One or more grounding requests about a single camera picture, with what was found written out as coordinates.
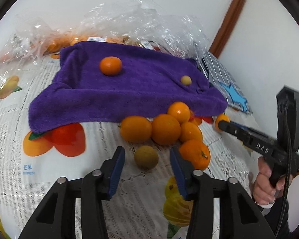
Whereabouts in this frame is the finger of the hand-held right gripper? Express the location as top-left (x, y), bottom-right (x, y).
top-left (218, 121), bottom-right (253, 145)
top-left (230, 122), bottom-right (273, 140)

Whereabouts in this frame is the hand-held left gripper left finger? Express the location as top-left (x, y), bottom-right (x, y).
top-left (19, 146), bottom-right (126, 239)

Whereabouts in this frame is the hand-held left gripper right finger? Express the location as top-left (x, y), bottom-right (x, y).
top-left (170, 147), bottom-right (276, 239)

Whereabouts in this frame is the orange tangerine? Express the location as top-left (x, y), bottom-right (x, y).
top-left (151, 114), bottom-right (181, 145)
top-left (179, 121), bottom-right (203, 143)
top-left (179, 139), bottom-right (211, 171)
top-left (99, 56), bottom-right (122, 76)
top-left (167, 102), bottom-right (191, 124)
top-left (120, 116), bottom-right (153, 143)
top-left (215, 114), bottom-right (231, 131)

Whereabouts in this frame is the large tan longan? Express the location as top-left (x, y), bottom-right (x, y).
top-left (134, 146), bottom-right (159, 171)

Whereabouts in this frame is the person's right forearm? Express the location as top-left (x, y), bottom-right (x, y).
top-left (261, 197), bottom-right (291, 239)

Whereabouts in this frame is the person's right hand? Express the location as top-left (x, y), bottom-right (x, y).
top-left (253, 156), bottom-right (294, 208)

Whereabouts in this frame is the checked cloth with blue star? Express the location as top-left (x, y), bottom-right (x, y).
top-left (196, 51), bottom-right (253, 115)

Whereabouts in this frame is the fruit printed tablecloth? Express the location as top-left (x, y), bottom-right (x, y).
top-left (0, 33), bottom-right (266, 239)

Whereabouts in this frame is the purple towel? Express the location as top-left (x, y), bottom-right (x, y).
top-left (28, 41), bottom-right (228, 133)

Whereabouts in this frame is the pile of bagged tangerines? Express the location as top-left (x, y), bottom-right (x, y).
top-left (43, 32), bottom-right (131, 54)

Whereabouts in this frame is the clear plastic bag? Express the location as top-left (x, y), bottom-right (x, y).
top-left (0, 0), bottom-right (212, 66)

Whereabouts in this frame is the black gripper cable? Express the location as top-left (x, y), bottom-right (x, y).
top-left (274, 103), bottom-right (293, 238)

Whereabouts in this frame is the brown wooden door frame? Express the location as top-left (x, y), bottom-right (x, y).
top-left (210, 0), bottom-right (253, 58)

